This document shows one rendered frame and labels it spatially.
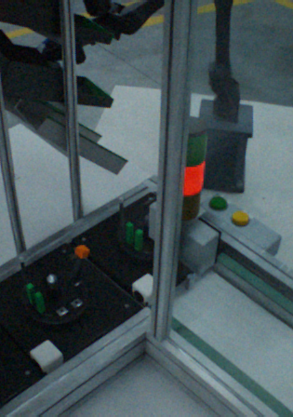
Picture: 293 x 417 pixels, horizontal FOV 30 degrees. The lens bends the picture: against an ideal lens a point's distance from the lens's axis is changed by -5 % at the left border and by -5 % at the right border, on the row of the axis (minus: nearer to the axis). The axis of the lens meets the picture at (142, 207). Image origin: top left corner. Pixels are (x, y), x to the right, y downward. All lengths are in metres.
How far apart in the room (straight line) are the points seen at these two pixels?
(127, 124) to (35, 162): 0.34
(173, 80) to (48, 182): 0.92
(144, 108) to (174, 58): 1.20
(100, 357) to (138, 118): 0.97
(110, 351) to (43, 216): 0.53
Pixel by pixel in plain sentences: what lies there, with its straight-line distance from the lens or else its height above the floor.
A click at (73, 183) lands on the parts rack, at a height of 1.04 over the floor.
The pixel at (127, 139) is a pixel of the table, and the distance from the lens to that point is 1.71.
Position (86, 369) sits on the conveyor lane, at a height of 0.96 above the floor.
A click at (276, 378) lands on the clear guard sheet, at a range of 0.88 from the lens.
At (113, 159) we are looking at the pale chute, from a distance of 1.32.
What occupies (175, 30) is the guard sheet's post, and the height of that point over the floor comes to 1.57.
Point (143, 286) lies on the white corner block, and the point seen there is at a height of 0.99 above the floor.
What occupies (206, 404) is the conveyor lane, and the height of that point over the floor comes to 0.88.
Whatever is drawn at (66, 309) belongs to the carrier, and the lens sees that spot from 1.06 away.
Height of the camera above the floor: 1.83
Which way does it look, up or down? 42 degrees down
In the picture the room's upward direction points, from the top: 1 degrees clockwise
